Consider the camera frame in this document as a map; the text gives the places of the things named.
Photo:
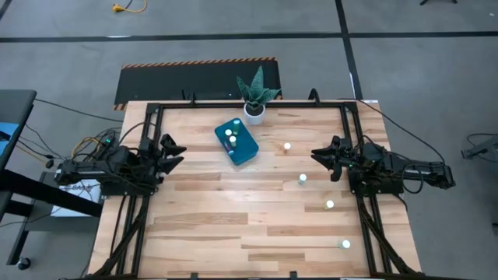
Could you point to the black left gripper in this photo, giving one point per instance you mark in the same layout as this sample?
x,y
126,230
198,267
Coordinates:
x,y
149,159

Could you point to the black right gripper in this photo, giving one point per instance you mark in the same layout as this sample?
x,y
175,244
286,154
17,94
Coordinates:
x,y
350,155

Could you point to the pale blue pill bottle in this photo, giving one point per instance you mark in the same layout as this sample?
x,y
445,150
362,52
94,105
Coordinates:
x,y
302,177

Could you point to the clear pill bottle white cap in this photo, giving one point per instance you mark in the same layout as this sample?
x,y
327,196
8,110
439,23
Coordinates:
x,y
228,132

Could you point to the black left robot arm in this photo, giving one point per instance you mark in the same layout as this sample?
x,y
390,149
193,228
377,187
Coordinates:
x,y
89,169

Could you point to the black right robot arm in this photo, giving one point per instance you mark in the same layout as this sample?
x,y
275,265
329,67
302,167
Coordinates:
x,y
420,171

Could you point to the blue pill bottle red contents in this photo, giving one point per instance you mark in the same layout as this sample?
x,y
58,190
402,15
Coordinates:
x,y
227,148

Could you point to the teal plastic basket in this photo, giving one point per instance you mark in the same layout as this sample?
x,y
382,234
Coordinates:
x,y
245,151

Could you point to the black hazard-striped floor mat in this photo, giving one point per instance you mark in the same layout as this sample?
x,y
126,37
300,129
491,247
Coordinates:
x,y
175,81

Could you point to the white round plant pot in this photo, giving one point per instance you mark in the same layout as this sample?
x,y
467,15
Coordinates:
x,y
254,118

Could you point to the green snake plant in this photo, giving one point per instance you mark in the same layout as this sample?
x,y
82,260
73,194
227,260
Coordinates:
x,y
257,87

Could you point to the white cardboard box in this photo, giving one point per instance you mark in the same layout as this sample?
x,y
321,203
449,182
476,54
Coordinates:
x,y
70,206

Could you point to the black desk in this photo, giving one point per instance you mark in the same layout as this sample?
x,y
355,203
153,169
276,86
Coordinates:
x,y
15,109

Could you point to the blue flat panel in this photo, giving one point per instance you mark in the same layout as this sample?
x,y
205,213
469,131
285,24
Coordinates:
x,y
8,138

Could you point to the black caster wheel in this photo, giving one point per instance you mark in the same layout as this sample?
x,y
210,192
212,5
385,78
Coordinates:
x,y
23,263

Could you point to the black stand foot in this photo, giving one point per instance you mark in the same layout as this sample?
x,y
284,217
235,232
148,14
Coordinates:
x,y
437,1

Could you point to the black aluminium table frame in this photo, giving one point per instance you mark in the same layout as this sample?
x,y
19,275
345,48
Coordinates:
x,y
194,105

